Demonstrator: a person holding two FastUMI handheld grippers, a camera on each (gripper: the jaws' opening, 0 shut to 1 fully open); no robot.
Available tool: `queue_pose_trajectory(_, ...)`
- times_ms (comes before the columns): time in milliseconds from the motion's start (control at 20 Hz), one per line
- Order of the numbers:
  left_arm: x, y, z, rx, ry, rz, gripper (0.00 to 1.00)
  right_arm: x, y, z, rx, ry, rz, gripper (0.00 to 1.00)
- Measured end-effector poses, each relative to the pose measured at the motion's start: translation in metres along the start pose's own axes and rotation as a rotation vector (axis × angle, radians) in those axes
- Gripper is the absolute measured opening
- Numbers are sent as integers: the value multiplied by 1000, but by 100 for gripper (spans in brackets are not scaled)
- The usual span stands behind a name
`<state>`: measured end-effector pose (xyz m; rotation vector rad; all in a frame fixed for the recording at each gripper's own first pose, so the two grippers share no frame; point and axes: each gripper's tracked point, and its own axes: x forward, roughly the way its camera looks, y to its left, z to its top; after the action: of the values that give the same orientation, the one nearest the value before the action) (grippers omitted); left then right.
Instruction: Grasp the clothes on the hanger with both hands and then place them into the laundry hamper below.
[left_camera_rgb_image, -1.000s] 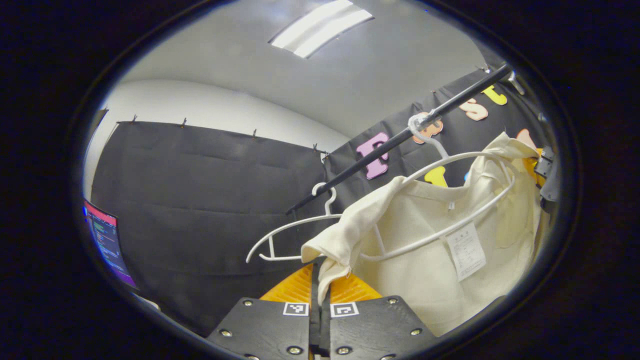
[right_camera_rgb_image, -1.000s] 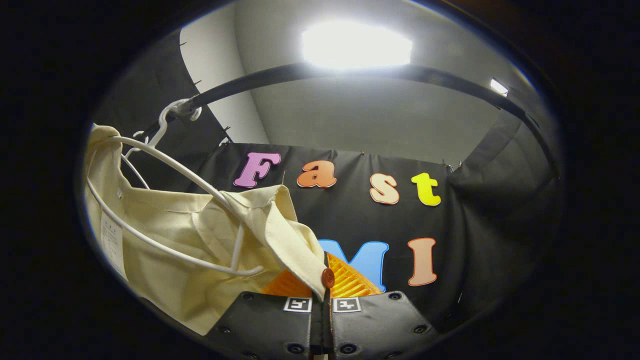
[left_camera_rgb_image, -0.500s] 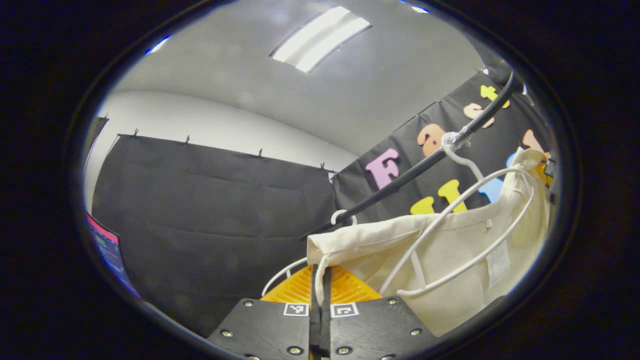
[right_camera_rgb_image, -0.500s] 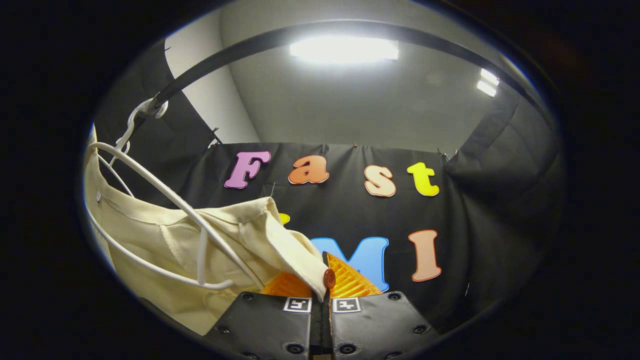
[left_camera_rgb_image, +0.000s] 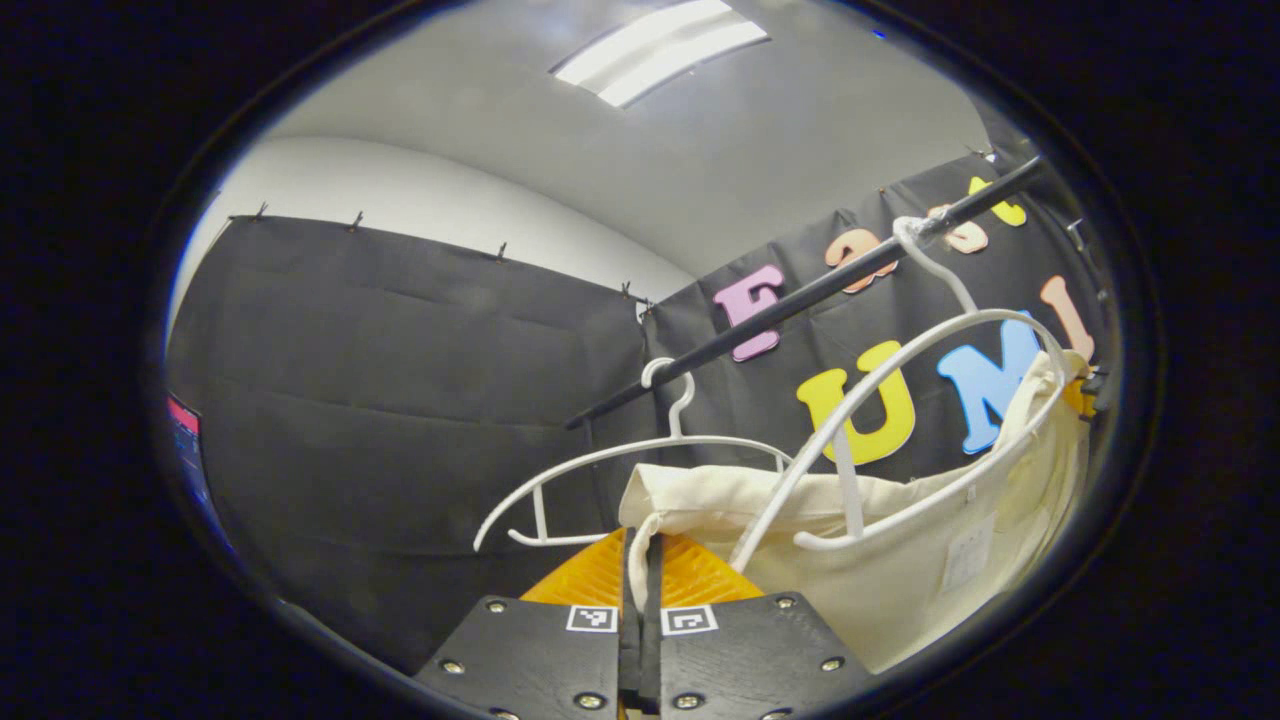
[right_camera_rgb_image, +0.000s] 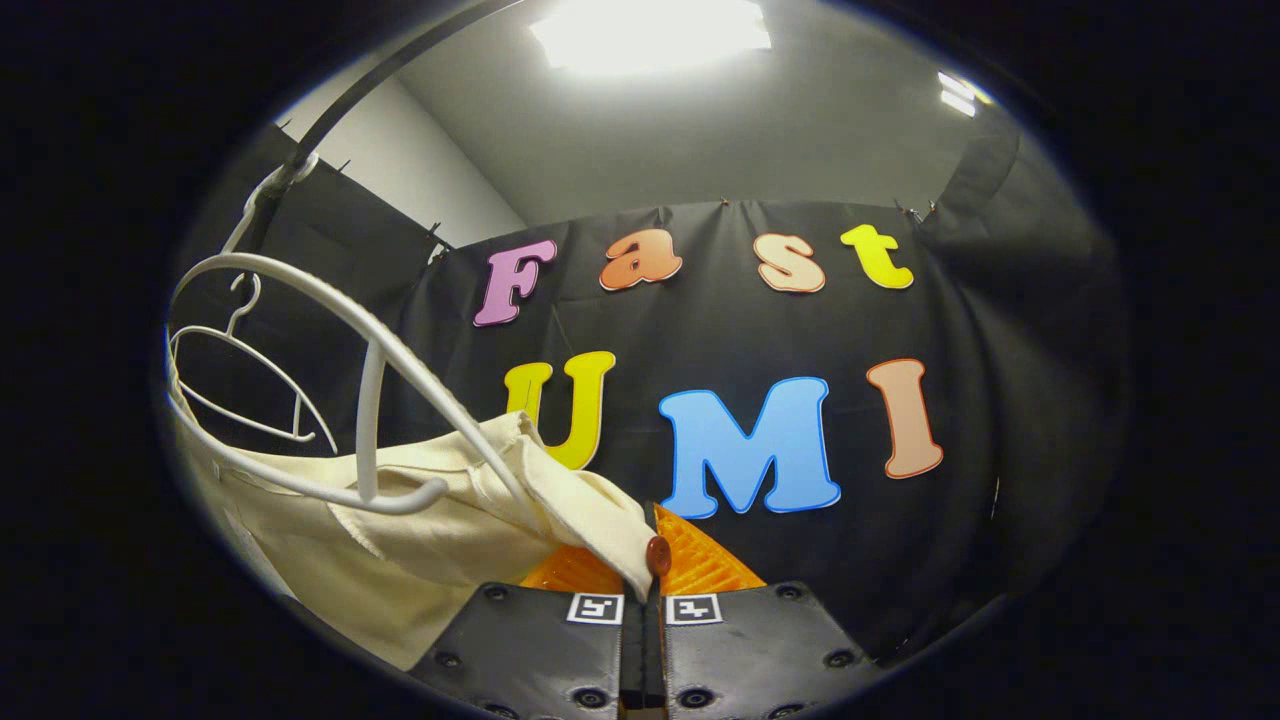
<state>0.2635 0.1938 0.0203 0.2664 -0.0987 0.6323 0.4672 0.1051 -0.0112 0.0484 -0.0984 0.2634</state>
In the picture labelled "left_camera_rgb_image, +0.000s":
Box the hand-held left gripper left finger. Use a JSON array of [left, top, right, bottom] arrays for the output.
[[415, 528, 643, 720]]

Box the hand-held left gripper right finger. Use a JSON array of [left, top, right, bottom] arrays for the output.
[[642, 530, 879, 720]]

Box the cream button-up shirt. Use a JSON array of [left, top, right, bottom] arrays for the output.
[[618, 350, 1091, 673]]

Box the white plastic hanger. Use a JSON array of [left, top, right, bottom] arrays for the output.
[[730, 215, 1071, 573], [473, 357, 796, 553]]

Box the black clothes rack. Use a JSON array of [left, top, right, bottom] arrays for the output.
[[565, 155, 1106, 431]]

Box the computer monitor screen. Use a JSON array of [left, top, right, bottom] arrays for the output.
[[165, 393, 216, 521]]

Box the large ceiling light panel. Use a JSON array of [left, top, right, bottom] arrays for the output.
[[550, 0, 771, 109]]

